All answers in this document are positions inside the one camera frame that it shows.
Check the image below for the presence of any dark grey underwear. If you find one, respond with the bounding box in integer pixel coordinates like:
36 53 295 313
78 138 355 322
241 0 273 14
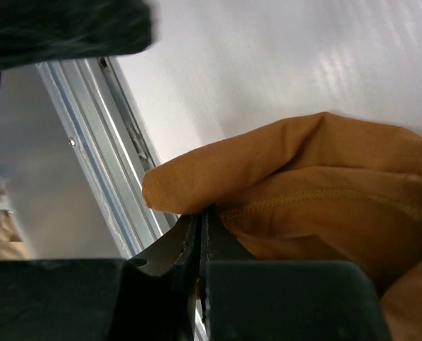
0 0 153 71

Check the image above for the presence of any aluminium front rail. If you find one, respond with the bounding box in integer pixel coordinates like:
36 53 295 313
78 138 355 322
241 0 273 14
36 58 181 261

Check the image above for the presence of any peach underwear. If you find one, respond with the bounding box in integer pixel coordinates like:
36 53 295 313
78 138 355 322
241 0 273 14
0 210 29 261

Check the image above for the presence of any brown underwear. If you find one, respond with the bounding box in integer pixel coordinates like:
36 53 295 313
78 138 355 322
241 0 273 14
143 112 422 340

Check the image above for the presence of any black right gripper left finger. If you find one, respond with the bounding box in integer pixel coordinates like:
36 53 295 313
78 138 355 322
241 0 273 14
0 216 200 340

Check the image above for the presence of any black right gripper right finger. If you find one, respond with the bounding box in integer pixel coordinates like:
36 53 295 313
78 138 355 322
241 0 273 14
200 207 391 341

